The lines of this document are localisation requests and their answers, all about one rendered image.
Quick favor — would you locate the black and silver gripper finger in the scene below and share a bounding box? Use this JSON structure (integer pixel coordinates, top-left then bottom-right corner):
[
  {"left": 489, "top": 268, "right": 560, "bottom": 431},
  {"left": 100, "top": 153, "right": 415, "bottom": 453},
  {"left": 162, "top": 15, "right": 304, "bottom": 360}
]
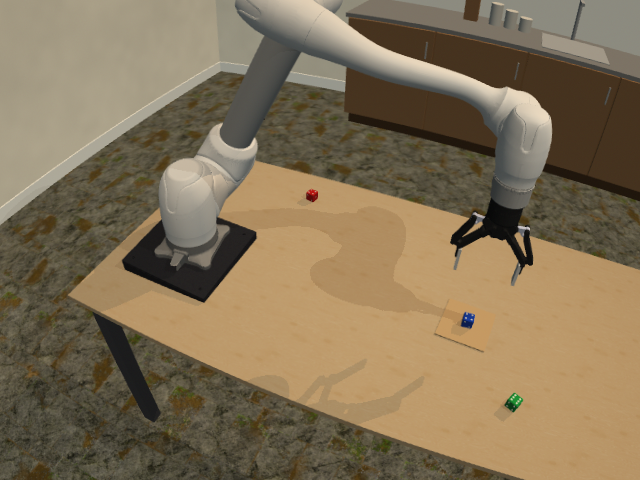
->
[
  {"left": 502, "top": 225, "right": 533, "bottom": 286},
  {"left": 450, "top": 211, "right": 497, "bottom": 270}
]

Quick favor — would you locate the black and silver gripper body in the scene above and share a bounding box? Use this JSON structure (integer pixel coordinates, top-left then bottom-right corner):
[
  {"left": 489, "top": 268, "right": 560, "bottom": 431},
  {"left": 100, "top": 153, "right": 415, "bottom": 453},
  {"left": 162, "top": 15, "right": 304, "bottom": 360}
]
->
[{"left": 482, "top": 198, "right": 523, "bottom": 241}]

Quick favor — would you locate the red die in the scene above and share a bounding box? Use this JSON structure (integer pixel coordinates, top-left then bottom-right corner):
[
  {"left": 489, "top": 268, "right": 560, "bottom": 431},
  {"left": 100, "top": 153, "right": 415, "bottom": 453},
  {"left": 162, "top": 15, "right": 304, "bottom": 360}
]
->
[{"left": 306, "top": 189, "right": 318, "bottom": 202}]

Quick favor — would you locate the orange mat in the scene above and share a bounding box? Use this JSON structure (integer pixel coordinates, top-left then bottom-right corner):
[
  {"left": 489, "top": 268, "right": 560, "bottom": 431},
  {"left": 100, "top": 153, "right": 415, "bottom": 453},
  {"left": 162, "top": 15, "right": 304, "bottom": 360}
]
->
[{"left": 435, "top": 298, "right": 496, "bottom": 352}]

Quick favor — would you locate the green die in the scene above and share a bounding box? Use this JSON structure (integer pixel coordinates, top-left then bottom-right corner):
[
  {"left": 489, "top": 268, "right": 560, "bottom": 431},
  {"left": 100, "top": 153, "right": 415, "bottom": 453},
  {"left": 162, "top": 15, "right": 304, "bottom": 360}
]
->
[{"left": 505, "top": 393, "right": 523, "bottom": 412}]

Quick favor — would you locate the blue die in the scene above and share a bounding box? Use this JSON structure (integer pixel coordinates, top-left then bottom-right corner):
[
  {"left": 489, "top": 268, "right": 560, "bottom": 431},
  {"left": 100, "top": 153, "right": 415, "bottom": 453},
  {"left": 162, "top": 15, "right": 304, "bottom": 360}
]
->
[{"left": 461, "top": 312, "right": 475, "bottom": 329}]

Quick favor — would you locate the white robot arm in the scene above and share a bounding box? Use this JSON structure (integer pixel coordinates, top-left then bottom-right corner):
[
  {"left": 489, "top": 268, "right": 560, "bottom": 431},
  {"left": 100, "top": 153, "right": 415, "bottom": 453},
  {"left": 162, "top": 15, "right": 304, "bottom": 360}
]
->
[{"left": 154, "top": 0, "right": 552, "bottom": 272}]

